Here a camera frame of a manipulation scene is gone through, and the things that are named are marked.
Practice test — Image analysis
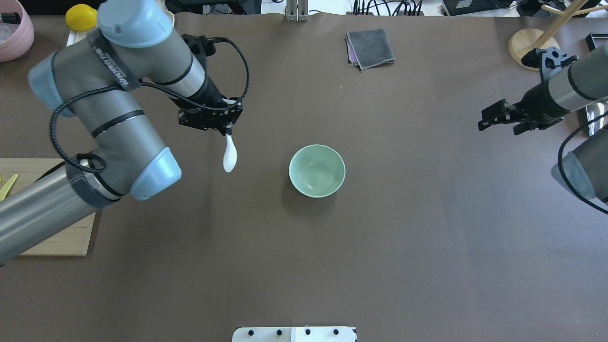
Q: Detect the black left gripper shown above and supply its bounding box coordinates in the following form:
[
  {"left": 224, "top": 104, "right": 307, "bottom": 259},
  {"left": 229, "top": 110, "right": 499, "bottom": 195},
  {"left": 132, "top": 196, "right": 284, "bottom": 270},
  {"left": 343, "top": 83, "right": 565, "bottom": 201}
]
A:
[{"left": 178, "top": 84, "right": 243, "bottom": 136}]

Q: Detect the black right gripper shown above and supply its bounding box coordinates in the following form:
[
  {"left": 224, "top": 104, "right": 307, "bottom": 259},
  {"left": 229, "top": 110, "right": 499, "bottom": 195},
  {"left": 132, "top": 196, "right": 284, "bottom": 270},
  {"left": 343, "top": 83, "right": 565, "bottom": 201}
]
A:
[{"left": 478, "top": 85, "right": 565, "bottom": 135}]

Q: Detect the white ceramic spoon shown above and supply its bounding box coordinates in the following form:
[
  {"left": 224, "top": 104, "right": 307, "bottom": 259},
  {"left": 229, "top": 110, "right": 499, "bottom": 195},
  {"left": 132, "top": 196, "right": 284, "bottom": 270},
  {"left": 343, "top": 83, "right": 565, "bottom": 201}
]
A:
[{"left": 222, "top": 136, "right": 238, "bottom": 173}]

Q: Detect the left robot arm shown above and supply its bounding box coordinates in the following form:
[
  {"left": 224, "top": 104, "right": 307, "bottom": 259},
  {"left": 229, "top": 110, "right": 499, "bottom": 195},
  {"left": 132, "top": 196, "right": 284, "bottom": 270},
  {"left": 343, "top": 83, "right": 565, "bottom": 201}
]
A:
[{"left": 1, "top": 0, "right": 245, "bottom": 264}]

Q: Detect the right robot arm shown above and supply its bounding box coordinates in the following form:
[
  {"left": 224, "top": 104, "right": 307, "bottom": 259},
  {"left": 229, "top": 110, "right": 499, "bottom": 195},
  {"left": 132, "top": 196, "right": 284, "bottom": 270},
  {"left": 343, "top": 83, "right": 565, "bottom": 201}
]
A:
[{"left": 478, "top": 45, "right": 608, "bottom": 213}]

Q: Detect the green ceramic bowl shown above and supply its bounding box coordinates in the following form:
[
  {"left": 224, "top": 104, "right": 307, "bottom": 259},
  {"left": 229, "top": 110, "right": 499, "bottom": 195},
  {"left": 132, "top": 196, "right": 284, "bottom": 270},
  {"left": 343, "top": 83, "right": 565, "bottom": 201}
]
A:
[{"left": 288, "top": 144, "right": 347, "bottom": 199}]

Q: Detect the pink bowl with ice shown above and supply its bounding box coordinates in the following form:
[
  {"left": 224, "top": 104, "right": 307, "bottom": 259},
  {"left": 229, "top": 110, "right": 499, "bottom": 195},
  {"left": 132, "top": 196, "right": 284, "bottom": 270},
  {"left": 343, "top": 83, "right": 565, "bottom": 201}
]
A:
[{"left": 0, "top": 0, "right": 34, "bottom": 63}]

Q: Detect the wooden mug tree stand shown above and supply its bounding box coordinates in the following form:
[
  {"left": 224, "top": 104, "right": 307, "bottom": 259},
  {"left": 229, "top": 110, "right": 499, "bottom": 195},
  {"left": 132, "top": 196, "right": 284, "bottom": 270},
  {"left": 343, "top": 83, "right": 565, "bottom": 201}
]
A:
[{"left": 508, "top": 0, "right": 608, "bottom": 71}]

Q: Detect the metal scoop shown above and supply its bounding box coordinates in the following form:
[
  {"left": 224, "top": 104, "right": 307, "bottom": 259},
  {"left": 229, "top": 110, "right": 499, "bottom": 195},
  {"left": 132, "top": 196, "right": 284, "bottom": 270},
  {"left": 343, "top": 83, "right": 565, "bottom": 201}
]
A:
[{"left": 585, "top": 102, "right": 607, "bottom": 137}]

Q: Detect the grey folded cloth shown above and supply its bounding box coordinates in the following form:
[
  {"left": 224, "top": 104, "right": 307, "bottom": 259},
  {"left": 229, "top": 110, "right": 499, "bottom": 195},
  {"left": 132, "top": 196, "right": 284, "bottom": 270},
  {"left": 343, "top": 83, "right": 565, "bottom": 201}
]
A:
[{"left": 345, "top": 28, "right": 395, "bottom": 71}]

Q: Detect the cream serving tray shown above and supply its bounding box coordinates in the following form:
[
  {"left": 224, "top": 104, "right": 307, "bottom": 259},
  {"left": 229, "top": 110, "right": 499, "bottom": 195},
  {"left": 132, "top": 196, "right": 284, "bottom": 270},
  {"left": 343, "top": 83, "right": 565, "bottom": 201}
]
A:
[{"left": 66, "top": 9, "right": 175, "bottom": 46}]

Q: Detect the yellow lemon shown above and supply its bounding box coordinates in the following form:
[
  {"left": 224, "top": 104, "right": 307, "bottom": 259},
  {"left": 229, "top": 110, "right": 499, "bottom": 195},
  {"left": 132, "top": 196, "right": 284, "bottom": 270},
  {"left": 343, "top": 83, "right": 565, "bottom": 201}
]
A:
[{"left": 65, "top": 4, "right": 97, "bottom": 32}]

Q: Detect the wooden cutting board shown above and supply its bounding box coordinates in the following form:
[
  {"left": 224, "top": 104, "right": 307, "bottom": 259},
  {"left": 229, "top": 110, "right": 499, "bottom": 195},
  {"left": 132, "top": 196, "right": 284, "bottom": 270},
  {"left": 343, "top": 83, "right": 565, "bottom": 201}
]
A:
[{"left": 0, "top": 158, "right": 96, "bottom": 257}]

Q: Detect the yellow plastic knife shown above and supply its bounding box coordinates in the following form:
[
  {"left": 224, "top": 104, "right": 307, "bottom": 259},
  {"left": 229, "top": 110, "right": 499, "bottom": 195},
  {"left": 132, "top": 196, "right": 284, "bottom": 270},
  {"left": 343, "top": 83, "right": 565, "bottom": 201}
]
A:
[{"left": 0, "top": 173, "right": 18, "bottom": 201}]

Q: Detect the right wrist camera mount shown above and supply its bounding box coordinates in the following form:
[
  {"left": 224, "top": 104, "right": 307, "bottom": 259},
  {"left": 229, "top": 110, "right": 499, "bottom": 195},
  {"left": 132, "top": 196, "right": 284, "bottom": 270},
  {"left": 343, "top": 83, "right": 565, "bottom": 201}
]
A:
[{"left": 520, "top": 46, "right": 580, "bottom": 82}]

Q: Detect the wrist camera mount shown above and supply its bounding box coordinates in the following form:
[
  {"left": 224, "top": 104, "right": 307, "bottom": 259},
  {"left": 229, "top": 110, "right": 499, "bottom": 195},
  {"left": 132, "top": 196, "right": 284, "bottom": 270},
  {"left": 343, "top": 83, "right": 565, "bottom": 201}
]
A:
[
  {"left": 181, "top": 34, "right": 228, "bottom": 64},
  {"left": 520, "top": 46, "right": 580, "bottom": 82}
]

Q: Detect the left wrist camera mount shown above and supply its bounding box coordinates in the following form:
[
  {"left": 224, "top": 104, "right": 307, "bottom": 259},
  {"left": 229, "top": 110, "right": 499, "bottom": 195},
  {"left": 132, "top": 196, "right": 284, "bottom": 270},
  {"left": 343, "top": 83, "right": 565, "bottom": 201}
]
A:
[{"left": 181, "top": 34, "right": 228, "bottom": 64}]

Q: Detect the aluminium frame post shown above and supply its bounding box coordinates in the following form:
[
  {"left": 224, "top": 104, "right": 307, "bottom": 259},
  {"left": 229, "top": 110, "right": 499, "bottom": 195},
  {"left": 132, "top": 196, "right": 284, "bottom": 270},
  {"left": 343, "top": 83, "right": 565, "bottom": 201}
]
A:
[{"left": 285, "top": 0, "right": 309, "bottom": 22}]

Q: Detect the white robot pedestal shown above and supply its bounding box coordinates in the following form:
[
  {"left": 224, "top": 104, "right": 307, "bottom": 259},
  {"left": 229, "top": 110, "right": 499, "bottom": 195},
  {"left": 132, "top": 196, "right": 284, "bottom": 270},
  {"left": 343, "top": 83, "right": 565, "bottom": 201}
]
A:
[{"left": 232, "top": 325, "right": 358, "bottom": 342}]

